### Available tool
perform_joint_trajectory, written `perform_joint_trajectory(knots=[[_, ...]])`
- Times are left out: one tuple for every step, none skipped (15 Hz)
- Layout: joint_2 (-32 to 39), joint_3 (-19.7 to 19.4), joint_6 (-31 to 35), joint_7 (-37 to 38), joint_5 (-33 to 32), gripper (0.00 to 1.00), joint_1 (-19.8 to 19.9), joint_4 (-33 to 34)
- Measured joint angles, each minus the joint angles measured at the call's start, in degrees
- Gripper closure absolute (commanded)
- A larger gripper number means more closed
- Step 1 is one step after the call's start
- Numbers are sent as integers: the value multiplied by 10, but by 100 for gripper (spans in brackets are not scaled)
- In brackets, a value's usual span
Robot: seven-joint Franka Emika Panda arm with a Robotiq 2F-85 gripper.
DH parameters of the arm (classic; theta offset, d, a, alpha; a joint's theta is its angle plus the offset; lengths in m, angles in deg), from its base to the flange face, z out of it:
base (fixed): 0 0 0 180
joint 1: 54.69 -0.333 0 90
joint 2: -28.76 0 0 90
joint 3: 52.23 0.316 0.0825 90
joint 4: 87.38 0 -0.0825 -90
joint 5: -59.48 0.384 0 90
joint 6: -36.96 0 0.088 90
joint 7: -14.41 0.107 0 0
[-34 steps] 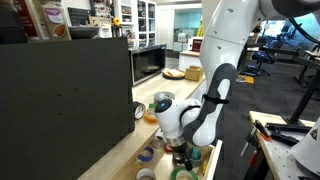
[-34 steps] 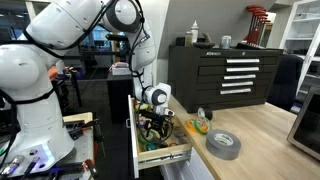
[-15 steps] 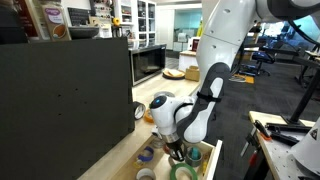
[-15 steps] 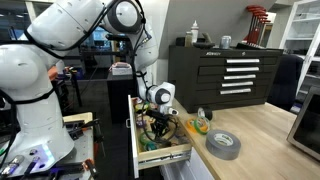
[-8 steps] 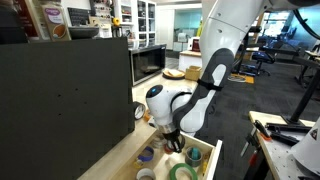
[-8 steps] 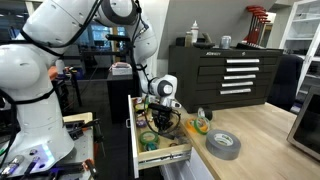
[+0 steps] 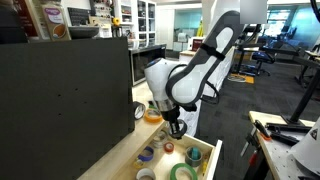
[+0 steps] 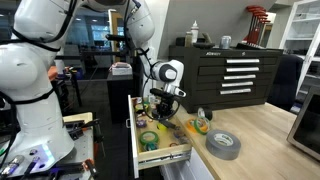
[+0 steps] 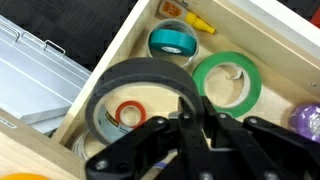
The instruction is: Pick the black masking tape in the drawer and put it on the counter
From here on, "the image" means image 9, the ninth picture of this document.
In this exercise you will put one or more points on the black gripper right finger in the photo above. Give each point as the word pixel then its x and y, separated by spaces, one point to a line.
pixel 253 150

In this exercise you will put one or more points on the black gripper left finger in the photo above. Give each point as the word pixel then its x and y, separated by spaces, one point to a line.
pixel 150 150

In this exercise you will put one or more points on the black masking tape roll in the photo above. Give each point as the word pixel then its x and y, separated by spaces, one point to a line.
pixel 143 70

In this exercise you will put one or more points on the blue tape roll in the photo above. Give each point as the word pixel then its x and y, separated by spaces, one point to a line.
pixel 161 165

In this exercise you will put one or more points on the small red tape roll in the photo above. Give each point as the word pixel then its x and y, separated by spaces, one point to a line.
pixel 119 111

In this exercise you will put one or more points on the purple tape roll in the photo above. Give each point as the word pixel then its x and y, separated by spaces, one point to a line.
pixel 305 121

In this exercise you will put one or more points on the white tape roll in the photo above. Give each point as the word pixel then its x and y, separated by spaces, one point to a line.
pixel 77 146

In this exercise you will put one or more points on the large green tape roll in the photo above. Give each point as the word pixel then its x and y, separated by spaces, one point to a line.
pixel 253 76

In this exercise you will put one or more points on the wooden drawer with white front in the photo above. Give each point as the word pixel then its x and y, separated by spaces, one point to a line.
pixel 280 43

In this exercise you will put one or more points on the wooden counter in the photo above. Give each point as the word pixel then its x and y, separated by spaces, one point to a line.
pixel 30 150

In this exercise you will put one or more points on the orange tape roll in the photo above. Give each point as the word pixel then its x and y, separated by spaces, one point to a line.
pixel 23 176

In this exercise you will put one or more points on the grey drawer cabinet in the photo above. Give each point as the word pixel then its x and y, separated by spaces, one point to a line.
pixel 33 86

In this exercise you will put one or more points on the yellow orange glue tube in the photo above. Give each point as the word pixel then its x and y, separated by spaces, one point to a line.
pixel 196 20

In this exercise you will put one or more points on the white label sticker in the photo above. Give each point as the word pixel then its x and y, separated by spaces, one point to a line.
pixel 7 122

